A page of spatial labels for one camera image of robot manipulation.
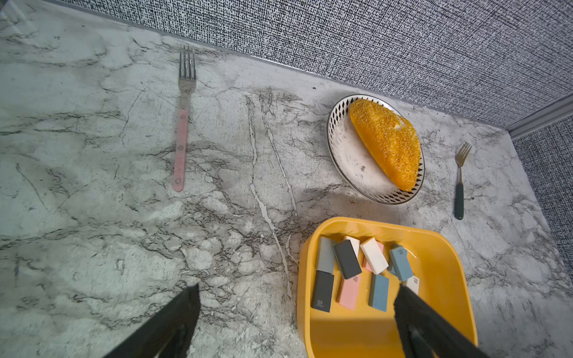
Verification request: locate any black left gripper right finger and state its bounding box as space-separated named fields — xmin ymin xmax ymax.
xmin=394 ymin=286 xmax=486 ymax=357

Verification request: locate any yellow storage box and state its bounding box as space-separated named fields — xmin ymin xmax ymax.
xmin=297 ymin=217 xmax=479 ymax=357

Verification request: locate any yellow bread loaf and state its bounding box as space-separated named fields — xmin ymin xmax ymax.
xmin=349 ymin=99 xmax=422 ymax=191

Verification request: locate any pink handled fork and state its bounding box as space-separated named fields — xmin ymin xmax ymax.
xmin=173 ymin=46 xmax=196 ymax=192

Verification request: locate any white eraser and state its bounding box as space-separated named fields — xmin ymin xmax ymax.
xmin=403 ymin=275 xmax=420 ymax=295
xmin=344 ymin=236 xmax=361 ymax=257
xmin=359 ymin=236 xmax=390 ymax=275

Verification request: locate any blue eraser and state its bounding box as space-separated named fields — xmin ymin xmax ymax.
xmin=369 ymin=274 xmax=389 ymax=312
xmin=389 ymin=243 xmax=413 ymax=282

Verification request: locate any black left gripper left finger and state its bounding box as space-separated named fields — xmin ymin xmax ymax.
xmin=107 ymin=284 xmax=201 ymax=357

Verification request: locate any patterned white bowl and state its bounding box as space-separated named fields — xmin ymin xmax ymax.
xmin=327 ymin=94 xmax=425 ymax=205

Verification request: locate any green handled gold fork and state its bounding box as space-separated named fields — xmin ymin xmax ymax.
xmin=454 ymin=143 xmax=472 ymax=220

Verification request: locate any black eraser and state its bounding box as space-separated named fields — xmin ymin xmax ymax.
xmin=310 ymin=236 xmax=337 ymax=313
xmin=333 ymin=240 xmax=362 ymax=280

